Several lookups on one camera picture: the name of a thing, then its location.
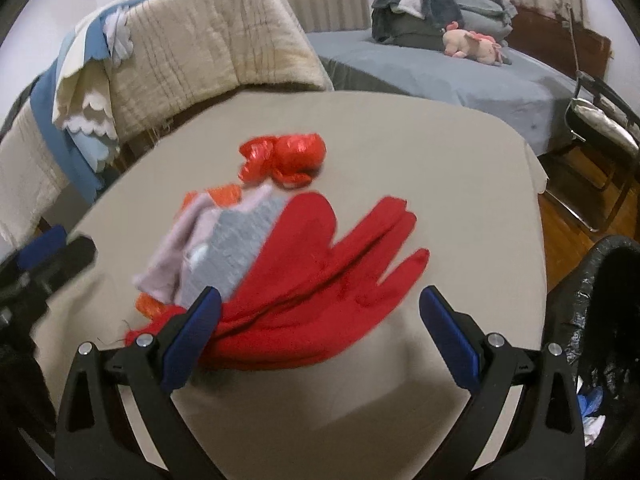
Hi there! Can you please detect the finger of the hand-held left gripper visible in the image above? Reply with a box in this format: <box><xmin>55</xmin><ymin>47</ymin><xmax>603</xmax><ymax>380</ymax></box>
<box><xmin>0</xmin><ymin>225</ymin><xmax>68</xmax><ymax>273</ymax></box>
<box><xmin>20</xmin><ymin>235</ymin><xmax>98</xmax><ymax>306</ymax></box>

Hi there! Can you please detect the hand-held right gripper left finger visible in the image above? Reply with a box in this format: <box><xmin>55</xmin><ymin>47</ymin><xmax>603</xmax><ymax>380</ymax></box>
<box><xmin>54</xmin><ymin>286</ymin><xmax>223</xmax><ymax>480</ymax></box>

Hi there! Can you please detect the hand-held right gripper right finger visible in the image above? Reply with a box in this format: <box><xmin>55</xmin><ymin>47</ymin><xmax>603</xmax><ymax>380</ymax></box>
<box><xmin>419</xmin><ymin>285</ymin><xmax>586</xmax><ymax>480</ymax></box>

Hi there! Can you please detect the pale pink cloth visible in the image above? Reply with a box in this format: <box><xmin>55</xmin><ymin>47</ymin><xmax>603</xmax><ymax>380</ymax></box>
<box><xmin>132</xmin><ymin>185</ymin><xmax>271</xmax><ymax>303</ymax></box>

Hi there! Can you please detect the red knit glove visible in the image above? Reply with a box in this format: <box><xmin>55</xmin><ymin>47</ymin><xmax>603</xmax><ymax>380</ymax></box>
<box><xmin>125</xmin><ymin>192</ymin><xmax>431</xmax><ymax>371</ymax></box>

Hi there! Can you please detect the orange mesh pad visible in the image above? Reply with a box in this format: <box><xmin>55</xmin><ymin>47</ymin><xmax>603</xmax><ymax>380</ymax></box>
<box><xmin>135</xmin><ymin>185</ymin><xmax>244</xmax><ymax>320</ymax></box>

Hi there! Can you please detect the black lined waste bin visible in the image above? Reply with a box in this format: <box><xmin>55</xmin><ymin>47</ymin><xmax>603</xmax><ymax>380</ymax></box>
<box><xmin>545</xmin><ymin>235</ymin><xmax>640</xmax><ymax>480</ymax></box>

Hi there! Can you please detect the red plastic bag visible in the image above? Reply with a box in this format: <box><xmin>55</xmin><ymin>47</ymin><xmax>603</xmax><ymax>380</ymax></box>
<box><xmin>238</xmin><ymin>132</ymin><xmax>327</xmax><ymax>190</ymax></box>

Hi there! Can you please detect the cream scalloped cloth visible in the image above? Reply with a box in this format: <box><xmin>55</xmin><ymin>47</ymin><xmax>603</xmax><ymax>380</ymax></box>
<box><xmin>52</xmin><ymin>25</ymin><xmax>121</xmax><ymax>136</ymax></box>

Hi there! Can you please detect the black metal chair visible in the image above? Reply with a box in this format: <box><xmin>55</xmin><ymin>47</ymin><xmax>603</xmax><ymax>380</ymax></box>
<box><xmin>542</xmin><ymin>5</ymin><xmax>640</xmax><ymax>233</ymax></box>

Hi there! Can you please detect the light blue cloth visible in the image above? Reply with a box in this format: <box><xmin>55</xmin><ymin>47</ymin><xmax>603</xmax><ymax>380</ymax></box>
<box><xmin>60</xmin><ymin>0</ymin><xmax>161</xmax><ymax>173</ymax></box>

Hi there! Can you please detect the bed with grey sheet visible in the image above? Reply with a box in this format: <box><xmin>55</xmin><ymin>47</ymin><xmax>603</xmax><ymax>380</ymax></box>
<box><xmin>305</xmin><ymin>27</ymin><xmax>581</xmax><ymax>158</ymax></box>

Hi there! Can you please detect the beige quilt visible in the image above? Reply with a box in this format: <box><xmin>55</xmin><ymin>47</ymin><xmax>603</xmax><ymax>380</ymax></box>
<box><xmin>0</xmin><ymin>0</ymin><xmax>335</xmax><ymax>246</ymax></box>

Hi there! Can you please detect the silver cushion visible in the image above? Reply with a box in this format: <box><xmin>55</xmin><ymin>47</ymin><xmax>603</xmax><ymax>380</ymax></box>
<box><xmin>565</xmin><ymin>97</ymin><xmax>640</xmax><ymax>153</ymax></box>

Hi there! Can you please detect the pink plush toy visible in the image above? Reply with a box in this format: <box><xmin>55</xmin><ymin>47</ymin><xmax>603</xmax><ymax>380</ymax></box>
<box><xmin>444</xmin><ymin>21</ymin><xmax>503</xmax><ymax>66</ymax></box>

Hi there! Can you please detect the dark grey pillow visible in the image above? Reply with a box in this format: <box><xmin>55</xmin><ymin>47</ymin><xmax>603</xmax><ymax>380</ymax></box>
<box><xmin>385</xmin><ymin>15</ymin><xmax>451</xmax><ymax>48</ymax></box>

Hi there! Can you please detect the wooden headboard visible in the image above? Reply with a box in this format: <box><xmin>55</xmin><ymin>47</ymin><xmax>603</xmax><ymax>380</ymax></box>
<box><xmin>510</xmin><ymin>2</ymin><xmax>613</xmax><ymax>83</ymax></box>

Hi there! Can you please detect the grey folded duvet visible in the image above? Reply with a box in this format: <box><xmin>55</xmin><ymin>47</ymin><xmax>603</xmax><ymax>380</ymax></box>
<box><xmin>440</xmin><ymin>0</ymin><xmax>518</xmax><ymax>41</ymax></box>

